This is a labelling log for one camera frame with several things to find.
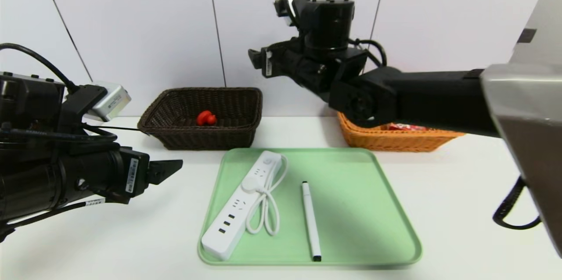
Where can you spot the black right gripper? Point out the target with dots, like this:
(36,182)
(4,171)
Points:
(267,63)

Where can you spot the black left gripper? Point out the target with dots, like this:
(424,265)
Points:
(133,176)

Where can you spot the red rubber duck toy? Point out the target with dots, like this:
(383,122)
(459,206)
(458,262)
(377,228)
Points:
(205,118)

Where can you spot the red snack packet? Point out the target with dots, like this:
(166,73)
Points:
(406,127)

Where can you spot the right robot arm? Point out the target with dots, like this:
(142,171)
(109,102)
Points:
(417,95)

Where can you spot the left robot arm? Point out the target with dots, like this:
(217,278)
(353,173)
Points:
(52,183)

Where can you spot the dark brown wicker basket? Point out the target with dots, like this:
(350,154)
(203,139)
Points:
(197,139)

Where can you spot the orange wicker basket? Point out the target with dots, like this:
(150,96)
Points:
(395,141)

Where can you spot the white marker pen black cap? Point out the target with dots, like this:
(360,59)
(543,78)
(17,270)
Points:
(310,218)

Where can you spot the light green plastic tray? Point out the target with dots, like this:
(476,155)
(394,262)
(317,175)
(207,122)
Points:
(351,227)

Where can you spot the black wall bracket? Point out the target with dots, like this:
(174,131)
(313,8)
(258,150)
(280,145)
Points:
(527,35)

